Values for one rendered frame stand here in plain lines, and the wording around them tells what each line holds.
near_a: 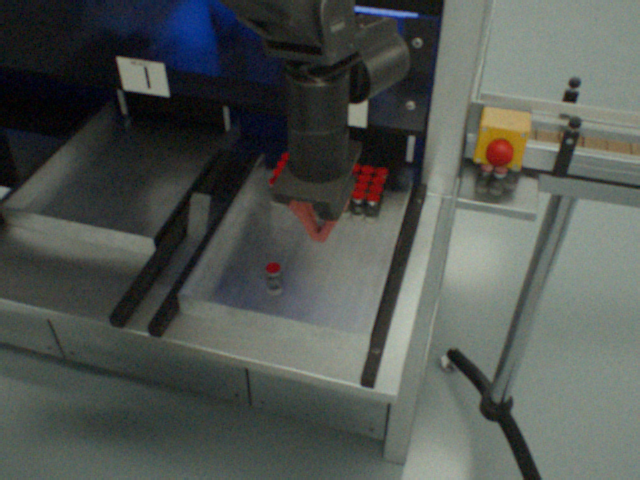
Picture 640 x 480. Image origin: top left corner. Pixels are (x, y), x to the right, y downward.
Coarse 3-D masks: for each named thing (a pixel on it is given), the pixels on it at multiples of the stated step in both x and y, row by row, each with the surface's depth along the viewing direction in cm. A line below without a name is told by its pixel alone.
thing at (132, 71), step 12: (120, 60) 106; (132, 60) 106; (120, 72) 108; (132, 72) 107; (144, 72) 106; (156, 72) 106; (132, 84) 109; (144, 84) 108; (156, 84) 107; (168, 96) 108
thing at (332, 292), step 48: (240, 192) 101; (240, 240) 98; (288, 240) 98; (336, 240) 98; (384, 240) 98; (192, 288) 89; (240, 288) 90; (288, 288) 90; (336, 288) 90; (384, 288) 88; (288, 336) 84; (336, 336) 81
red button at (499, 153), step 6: (492, 144) 94; (498, 144) 93; (504, 144) 93; (510, 144) 94; (486, 150) 95; (492, 150) 94; (498, 150) 93; (504, 150) 93; (510, 150) 93; (486, 156) 95; (492, 156) 94; (498, 156) 94; (504, 156) 94; (510, 156) 94; (492, 162) 95; (498, 162) 95; (504, 162) 94; (510, 162) 95
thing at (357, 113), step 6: (366, 102) 98; (354, 108) 99; (360, 108) 99; (366, 108) 99; (354, 114) 100; (360, 114) 100; (366, 114) 100; (348, 120) 101; (354, 120) 101; (360, 120) 101; (366, 120) 100; (366, 126) 101
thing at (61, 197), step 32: (96, 128) 119; (128, 128) 121; (160, 128) 121; (192, 128) 121; (64, 160) 111; (96, 160) 113; (128, 160) 113; (160, 160) 113; (192, 160) 113; (32, 192) 105; (64, 192) 106; (96, 192) 106; (128, 192) 106; (160, 192) 106; (32, 224) 99; (64, 224) 97; (96, 224) 100; (128, 224) 100; (160, 224) 95
